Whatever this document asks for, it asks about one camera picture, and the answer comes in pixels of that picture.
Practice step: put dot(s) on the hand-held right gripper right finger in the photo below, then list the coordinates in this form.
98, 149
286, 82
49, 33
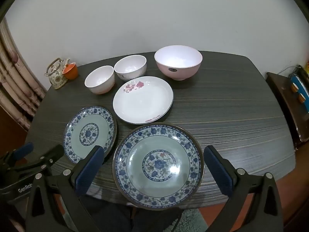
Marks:
218, 171

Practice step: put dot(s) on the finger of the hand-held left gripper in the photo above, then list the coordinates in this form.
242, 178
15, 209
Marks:
52, 156
24, 148

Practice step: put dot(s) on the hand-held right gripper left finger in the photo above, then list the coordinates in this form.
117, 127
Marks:
89, 171

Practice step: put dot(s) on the small blue floral plate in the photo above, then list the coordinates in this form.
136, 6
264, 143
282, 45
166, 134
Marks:
89, 130

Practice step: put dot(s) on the large blue floral plate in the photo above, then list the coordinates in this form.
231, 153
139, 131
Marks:
157, 164

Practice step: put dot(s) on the white plate with pink flowers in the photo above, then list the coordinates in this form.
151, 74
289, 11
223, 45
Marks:
142, 101

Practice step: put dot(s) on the white bowl with blue base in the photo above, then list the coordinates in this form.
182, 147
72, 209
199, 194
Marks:
130, 65

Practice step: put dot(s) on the green fluffy rug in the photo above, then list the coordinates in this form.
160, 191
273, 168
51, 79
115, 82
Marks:
193, 220

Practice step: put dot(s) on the beige patterned curtain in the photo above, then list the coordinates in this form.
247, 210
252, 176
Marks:
14, 82

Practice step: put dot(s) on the floral ceramic teapot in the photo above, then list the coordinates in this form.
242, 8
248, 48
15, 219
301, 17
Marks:
56, 79

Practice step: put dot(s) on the orange cup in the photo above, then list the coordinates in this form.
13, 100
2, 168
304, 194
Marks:
71, 72

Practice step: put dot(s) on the white bowl with pink base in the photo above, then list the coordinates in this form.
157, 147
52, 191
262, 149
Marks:
99, 79

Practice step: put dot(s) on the dark wooden side cabinet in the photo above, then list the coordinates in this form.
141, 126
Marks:
282, 94

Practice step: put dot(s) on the blue box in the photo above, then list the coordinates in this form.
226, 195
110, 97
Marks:
300, 84

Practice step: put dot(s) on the large pink bowl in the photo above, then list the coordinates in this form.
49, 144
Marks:
178, 58

